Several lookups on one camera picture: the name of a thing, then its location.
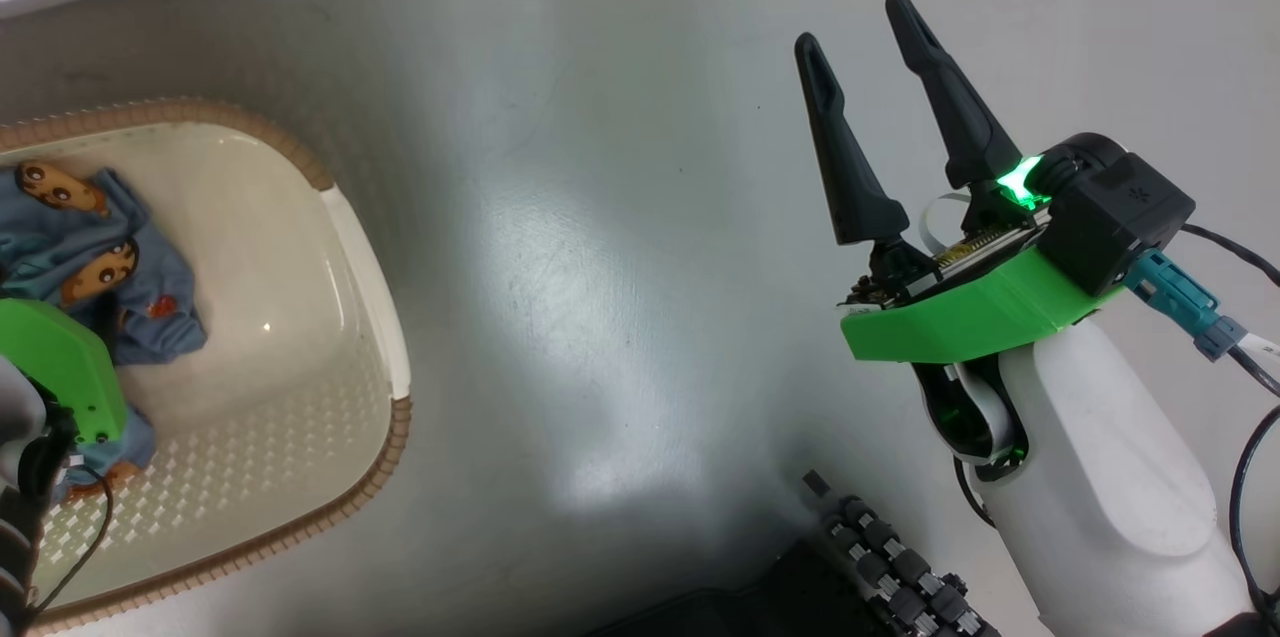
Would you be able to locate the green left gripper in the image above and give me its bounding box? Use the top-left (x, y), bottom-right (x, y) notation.
top-left (0, 297), bottom-right (129, 445)

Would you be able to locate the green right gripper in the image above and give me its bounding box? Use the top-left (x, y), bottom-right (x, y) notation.
top-left (795, 0), bottom-right (1126, 365)

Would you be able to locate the blue cartoon print garment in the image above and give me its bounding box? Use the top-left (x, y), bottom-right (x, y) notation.
top-left (0, 160), bottom-right (208, 503)

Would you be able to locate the cream perforated laundry basket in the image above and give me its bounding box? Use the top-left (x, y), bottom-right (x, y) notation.
top-left (0, 97), bottom-right (413, 634)

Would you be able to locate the white flat ribbon cable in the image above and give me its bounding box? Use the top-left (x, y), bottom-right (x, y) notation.
top-left (918, 192), bottom-right (973, 258)

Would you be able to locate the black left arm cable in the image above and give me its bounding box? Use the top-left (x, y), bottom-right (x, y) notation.
top-left (25, 462), bottom-right (114, 618)

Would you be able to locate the teal cable connector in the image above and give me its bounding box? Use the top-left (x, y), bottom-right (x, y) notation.
top-left (1125, 250), bottom-right (1249, 363)

